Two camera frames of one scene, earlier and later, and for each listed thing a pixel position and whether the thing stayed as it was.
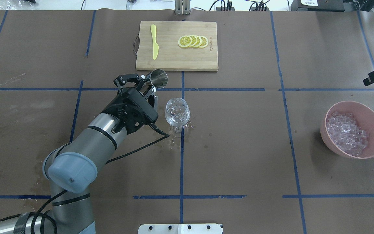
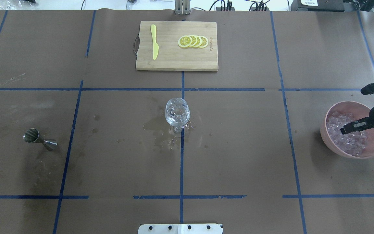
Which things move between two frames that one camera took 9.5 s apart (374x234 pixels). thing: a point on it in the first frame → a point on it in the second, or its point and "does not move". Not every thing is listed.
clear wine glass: (177, 114) does not move
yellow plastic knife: (155, 46) does not move
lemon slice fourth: (204, 42) does not move
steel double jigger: (159, 78) → (32, 135)
